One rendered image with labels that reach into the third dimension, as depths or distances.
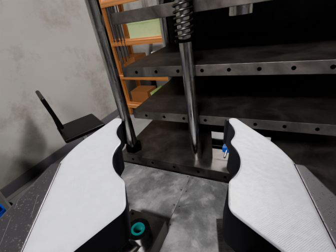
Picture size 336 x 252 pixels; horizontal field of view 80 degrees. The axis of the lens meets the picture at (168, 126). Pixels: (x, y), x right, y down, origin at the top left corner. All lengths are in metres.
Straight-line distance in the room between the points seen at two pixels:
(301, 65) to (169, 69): 0.52
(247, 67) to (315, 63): 0.22
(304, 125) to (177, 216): 0.63
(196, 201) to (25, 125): 2.33
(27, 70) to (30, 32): 0.43
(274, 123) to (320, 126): 0.16
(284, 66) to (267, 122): 0.25
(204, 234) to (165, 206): 0.20
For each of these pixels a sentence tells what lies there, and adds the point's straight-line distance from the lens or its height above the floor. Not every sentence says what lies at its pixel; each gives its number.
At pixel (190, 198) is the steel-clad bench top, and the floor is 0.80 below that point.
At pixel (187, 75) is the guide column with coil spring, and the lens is 0.90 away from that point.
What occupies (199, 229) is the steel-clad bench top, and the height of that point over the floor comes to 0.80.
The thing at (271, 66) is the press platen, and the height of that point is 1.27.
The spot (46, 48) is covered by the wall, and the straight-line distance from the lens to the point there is 3.00.
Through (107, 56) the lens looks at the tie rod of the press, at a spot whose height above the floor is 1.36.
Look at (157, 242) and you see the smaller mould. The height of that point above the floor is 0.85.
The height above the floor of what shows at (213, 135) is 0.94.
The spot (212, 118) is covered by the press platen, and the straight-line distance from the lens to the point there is 1.01.
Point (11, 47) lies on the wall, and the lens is 2.82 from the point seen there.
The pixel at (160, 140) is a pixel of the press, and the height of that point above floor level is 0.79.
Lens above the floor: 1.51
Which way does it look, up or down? 29 degrees down
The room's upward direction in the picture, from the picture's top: 10 degrees counter-clockwise
